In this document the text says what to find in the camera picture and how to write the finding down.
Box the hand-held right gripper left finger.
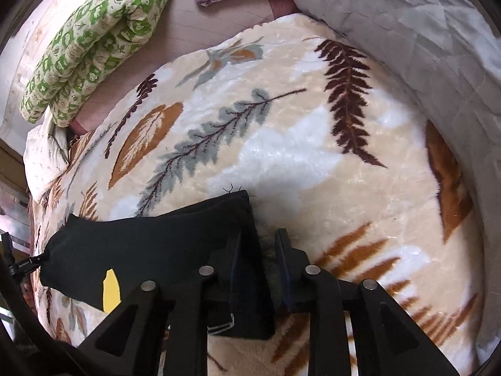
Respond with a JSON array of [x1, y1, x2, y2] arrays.
[[76, 229, 256, 376]]

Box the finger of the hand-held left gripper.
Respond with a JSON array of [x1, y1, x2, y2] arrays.
[[0, 231, 14, 272], [10, 254, 51, 277]]

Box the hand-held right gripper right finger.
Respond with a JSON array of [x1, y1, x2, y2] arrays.
[[274, 228, 461, 376]]

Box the black pants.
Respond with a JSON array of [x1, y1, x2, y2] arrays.
[[39, 190, 276, 341]]

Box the leaf print plush blanket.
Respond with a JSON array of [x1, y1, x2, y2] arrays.
[[29, 13, 486, 376]]

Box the brown wooden furniture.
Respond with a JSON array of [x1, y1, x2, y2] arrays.
[[0, 137, 33, 208]]

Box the white floral pillow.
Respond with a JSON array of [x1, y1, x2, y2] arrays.
[[23, 107, 74, 204]]

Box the green patterned quilt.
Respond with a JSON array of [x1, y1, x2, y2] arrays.
[[19, 0, 188, 128]]

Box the pink bed sheet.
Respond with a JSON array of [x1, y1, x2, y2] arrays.
[[70, 0, 299, 134]]

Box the grey quilted blanket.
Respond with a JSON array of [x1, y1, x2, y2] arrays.
[[292, 0, 501, 361]]

